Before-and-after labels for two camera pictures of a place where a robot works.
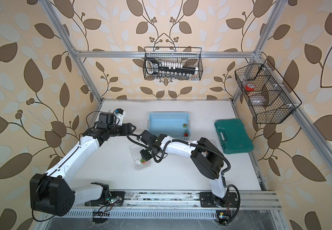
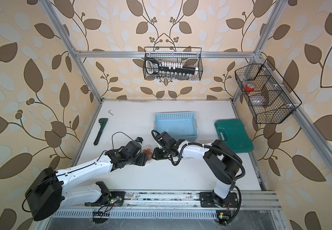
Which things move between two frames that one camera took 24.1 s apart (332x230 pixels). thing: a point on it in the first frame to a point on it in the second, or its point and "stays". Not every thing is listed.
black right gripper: [144, 155] to [157, 155]
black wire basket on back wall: [172, 63] stays
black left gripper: [126, 129] to [143, 160]
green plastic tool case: [233, 136] stays
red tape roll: [250, 87] stays
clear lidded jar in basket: [257, 99] stays
